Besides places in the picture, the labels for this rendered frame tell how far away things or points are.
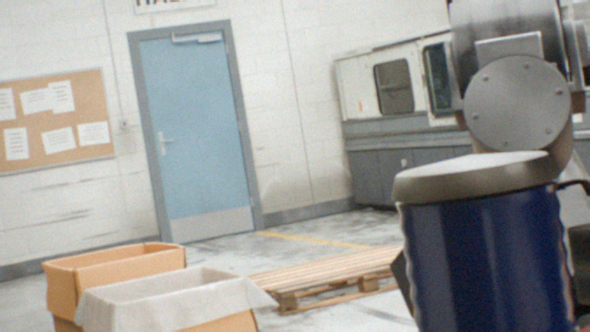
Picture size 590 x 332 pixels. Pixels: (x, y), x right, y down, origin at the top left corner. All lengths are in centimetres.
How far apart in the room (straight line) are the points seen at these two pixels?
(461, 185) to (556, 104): 36
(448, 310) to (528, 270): 2
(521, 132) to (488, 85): 3
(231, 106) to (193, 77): 49
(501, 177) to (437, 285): 3
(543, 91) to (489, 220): 37
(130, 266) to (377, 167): 711
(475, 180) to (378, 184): 1128
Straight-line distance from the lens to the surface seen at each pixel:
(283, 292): 676
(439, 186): 25
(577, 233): 53
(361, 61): 1153
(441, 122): 1012
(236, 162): 1178
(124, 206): 1149
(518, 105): 61
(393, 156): 1111
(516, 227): 26
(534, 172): 26
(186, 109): 1164
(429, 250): 26
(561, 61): 71
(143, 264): 459
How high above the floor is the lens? 122
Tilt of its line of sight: 3 degrees down
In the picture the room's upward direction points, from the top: 9 degrees counter-clockwise
